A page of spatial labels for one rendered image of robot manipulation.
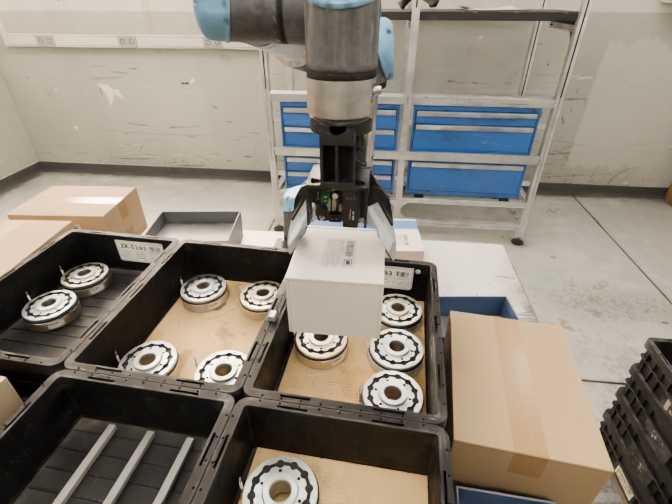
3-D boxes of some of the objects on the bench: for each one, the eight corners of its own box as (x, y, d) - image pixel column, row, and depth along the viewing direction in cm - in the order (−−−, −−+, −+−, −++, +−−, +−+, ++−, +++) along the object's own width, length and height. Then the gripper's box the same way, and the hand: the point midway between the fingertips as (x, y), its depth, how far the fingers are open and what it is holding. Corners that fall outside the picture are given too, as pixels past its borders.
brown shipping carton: (439, 362, 93) (450, 310, 84) (540, 378, 89) (562, 325, 80) (438, 493, 68) (453, 439, 60) (577, 525, 64) (615, 471, 56)
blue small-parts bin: (438, 359, 94) (442, 337, 90) (425, 315, 106) (429, 295, 103) (522, 359, 94) (530, 337, 90) (500, 315, 106) (506, 295, 103)
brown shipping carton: (28, 258, 130) (6, 214, 121) (68, 225, 148) (51, 185, 139) (118, 260, 129) (103, 216, 120) (148, 226, 147) (136, 186, 139)
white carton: (377, 241, 139) (379, 218, 134) (412, 241, 138) (415, 218, 133) (381, 275, 122) (383, 250, 117) (421, 275, 122) (424, 251, 117)
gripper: (243, 126, 41) (263, 279, 52) (433, 133, 40) (412, 289, 51) (265, 106, 49) (278, 244, 59) (426, 111, 47) (409, 252, 58)
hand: (341, 254), depth 57 cm, fingers closed on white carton, 14 cm apart
